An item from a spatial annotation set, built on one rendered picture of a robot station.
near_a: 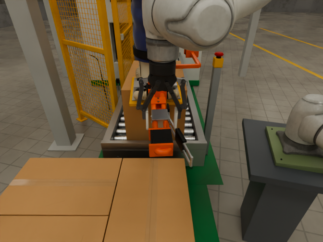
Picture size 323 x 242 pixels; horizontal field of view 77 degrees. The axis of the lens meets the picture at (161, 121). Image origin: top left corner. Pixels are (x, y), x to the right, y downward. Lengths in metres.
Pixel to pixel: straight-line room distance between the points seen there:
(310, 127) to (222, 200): 1.02
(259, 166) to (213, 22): 0.85
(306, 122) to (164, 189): 0.75
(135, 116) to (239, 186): 1.14
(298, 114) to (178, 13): 0.87
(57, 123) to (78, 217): 1.36
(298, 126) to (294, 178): 0.24
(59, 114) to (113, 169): 1.12
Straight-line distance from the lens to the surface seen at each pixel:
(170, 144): 0.62
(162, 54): 0.54
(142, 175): 1.24
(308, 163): 1.18
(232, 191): 1.95
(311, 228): 1.99
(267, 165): 1.12
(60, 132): 2.38
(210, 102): 1.86
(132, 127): 1.39
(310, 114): 1.10
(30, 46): 2.07
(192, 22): 0.34
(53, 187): 1.32
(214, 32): 0.36
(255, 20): 4.20
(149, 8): 0.50
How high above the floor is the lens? 1.46
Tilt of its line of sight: 33 degrees down
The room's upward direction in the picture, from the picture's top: straight up
